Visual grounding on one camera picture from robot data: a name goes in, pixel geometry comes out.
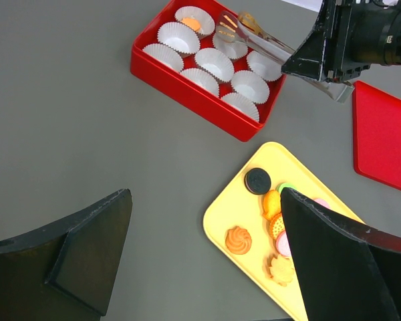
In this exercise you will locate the pink sandwich cookie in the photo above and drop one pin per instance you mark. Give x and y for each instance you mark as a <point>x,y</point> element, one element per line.
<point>282,245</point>
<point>322,202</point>

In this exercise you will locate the yellow tray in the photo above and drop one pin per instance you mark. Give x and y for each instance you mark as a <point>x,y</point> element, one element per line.
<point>237,206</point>

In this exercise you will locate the white paper cup front-middle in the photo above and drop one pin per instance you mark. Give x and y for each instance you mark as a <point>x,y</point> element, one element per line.
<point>202,79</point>

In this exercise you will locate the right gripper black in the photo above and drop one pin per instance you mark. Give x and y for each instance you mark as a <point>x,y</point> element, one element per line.
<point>348,38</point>

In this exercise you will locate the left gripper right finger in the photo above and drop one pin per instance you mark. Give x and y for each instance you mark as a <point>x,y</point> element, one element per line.
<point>346,270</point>

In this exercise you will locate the red box lid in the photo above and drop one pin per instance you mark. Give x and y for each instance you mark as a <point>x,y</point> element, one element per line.
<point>377,134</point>

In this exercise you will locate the black sandwich cookie top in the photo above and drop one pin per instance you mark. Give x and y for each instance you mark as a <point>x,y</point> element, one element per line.
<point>257,181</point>

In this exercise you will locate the round dotted biscuit left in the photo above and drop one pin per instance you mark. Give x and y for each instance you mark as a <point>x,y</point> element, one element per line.
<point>276,226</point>

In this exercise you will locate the pink sandwich cookie lower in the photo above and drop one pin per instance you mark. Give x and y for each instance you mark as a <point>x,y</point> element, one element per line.
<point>282,245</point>

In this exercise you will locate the white paper cup front-right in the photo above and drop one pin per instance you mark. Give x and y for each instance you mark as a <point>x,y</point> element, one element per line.
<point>242,104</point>

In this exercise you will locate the orange swirl cookie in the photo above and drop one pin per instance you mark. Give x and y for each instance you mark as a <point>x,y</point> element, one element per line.
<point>238,240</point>

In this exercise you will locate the red cookie box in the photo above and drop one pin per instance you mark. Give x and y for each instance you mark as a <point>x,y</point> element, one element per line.
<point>189,94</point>

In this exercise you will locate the white paper cup back-right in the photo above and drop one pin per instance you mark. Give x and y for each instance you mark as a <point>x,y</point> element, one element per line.
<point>264,67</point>

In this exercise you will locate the white paper cup middle-left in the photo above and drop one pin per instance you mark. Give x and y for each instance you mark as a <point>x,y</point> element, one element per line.
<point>180,38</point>

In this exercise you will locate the white paper cup back-left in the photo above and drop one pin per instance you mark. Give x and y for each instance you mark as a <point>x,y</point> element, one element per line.
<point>205,19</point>

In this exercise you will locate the orange leaf cookie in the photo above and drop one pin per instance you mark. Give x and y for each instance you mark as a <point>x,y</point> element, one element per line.
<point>281,270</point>

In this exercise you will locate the white paper cup middle-right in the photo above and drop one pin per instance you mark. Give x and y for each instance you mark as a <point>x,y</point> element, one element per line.
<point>251,86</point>

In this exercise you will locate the pink sandwich cookie top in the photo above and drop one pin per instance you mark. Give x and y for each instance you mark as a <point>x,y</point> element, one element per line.
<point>322,202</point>

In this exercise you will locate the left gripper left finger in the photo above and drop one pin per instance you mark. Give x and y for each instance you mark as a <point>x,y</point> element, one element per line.
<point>66,270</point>

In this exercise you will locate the orange fish cookie left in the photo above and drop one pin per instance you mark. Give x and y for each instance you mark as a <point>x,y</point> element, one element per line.
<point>271,204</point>

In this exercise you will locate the white paper cup centre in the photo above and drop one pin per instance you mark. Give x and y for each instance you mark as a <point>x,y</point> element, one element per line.
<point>216,63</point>

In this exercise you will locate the green sandwich cookie top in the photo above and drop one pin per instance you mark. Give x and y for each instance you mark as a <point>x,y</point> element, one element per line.
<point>281,186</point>

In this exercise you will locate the metal tongs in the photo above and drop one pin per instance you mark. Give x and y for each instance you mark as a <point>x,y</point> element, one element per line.
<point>244,29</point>

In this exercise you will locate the white paper cup back-middle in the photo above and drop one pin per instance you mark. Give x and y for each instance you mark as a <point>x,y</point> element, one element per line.
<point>234,51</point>

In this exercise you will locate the white paper cup front-left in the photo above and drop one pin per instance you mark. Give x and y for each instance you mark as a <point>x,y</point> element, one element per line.
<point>165,55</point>

